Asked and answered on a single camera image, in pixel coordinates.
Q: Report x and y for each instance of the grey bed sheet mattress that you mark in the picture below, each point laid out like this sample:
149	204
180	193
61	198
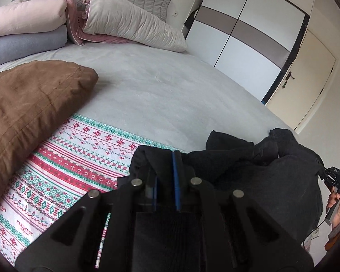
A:
168	97

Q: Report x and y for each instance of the white grey wardrobe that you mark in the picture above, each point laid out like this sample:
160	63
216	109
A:
253	42

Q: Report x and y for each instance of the brown cushion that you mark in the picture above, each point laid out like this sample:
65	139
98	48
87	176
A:
36	98

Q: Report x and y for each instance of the cream door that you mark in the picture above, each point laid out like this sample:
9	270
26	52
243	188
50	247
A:
311	70

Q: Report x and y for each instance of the black quilted coat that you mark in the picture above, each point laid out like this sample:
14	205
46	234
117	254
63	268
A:
268	195

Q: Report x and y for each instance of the right patterned sleeve forearm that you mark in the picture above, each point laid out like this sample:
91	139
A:
333	236

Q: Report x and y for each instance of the right hand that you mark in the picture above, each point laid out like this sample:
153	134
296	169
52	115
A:
334	198

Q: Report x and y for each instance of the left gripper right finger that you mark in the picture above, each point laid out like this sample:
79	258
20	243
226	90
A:
196	197

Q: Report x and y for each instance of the door handle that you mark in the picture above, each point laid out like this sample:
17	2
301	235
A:
289	76

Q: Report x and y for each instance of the pink folded duvet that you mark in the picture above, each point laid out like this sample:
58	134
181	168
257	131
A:
35	16

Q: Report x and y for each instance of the beige pillow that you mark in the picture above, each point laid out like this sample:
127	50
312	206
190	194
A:
121	18

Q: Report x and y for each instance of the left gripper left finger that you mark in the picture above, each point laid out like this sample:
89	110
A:
135	238

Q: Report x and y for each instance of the patterned knit-print blanket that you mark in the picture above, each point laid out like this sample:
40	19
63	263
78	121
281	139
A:
82	154

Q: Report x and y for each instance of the mauve pillow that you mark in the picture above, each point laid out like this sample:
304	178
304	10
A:
75	23

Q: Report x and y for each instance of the blue-grey folded duvet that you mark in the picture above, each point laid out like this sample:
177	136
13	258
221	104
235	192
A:
16	46

